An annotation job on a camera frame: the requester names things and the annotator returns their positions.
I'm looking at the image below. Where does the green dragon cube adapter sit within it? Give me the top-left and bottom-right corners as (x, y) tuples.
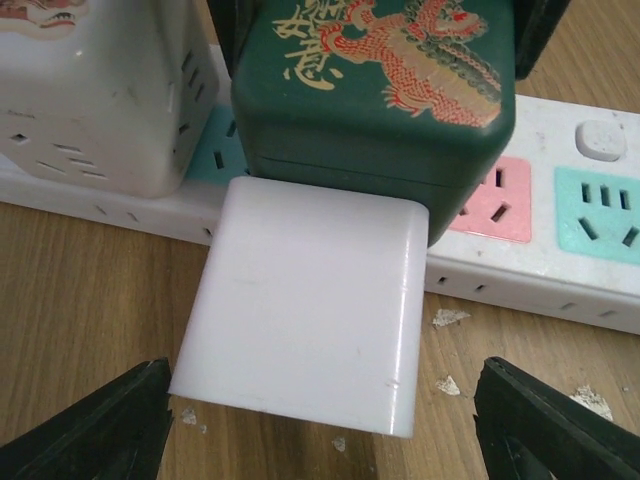
(232, 1), (515, 242)

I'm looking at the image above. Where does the white paper scrap pile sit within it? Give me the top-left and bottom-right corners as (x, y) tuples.
(165, 297), (639, 479)

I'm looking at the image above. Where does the white cube adapter red print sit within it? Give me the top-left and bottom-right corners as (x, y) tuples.
(1, 1), (219, 198)

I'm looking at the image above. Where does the white plug adapter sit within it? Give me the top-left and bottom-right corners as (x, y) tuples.
(170, 177), (429, 438)

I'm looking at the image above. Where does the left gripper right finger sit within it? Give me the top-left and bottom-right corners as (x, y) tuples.
(474, 357), (639, 479)

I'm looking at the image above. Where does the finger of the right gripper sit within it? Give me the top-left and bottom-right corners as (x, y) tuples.
(513, 0), (568, 80)
(206, 0), (260, 78)

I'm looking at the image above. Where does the white power strip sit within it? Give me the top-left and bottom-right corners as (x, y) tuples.
(0, 42), (640, 335)

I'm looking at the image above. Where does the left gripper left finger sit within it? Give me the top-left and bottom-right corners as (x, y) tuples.
(1, 358), (173, 479)

